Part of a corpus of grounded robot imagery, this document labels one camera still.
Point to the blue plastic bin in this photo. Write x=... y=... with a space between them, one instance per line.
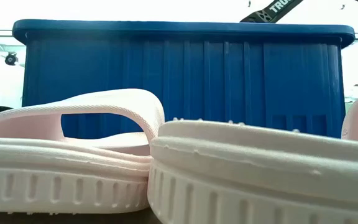
x=135 y=77

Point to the pink slide sandal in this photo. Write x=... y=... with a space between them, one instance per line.
x=57 y=183
x=244 y=180

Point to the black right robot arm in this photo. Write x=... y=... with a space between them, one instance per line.
x=272 y=11

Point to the small black background webcam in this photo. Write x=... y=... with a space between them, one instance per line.
x=11 y=58

